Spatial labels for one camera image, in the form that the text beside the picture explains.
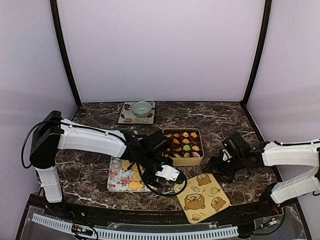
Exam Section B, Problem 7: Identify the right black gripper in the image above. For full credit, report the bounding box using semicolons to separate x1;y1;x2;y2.
202;153;245;184

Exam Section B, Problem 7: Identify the pink round sandwich cookie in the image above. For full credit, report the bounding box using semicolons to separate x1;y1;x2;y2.
192;152;201;158

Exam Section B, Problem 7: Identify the bear printed tin lid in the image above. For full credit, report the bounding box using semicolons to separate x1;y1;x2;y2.
177;173;231;224

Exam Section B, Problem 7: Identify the gold cookie tin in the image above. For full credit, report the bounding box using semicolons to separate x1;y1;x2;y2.
162;128;204;166

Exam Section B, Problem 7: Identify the green sandwich cookie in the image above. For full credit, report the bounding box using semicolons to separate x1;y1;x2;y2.
183;144;191;152

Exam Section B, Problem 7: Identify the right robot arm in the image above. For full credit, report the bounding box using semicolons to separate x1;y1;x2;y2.
203;132;320;217

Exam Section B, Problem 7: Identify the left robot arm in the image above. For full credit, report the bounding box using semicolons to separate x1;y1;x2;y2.
26;110;179;218

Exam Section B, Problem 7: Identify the floral cookie tray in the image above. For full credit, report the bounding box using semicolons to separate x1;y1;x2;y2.
107;157;150;192

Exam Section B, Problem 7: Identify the square floral plate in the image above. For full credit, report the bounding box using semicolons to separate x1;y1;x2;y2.
117;101;156;125

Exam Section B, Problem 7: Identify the green ceramic bowl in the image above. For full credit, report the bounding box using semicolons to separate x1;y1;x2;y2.
131;101;153;118

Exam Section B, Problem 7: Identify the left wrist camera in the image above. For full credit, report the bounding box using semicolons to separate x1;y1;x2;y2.
155;164;180;182

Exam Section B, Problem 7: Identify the white slotted cable duct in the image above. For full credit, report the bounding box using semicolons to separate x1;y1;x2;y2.
31;213;239;240

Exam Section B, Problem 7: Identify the right black frame post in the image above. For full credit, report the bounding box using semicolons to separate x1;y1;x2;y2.
240;0;273;108

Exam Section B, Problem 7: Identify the black frame post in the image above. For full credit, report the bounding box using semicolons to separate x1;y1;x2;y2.
240;0;273;108
49;0;82;108

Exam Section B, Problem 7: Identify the left black frame post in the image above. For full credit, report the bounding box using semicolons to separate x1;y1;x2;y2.
49;0;82;108

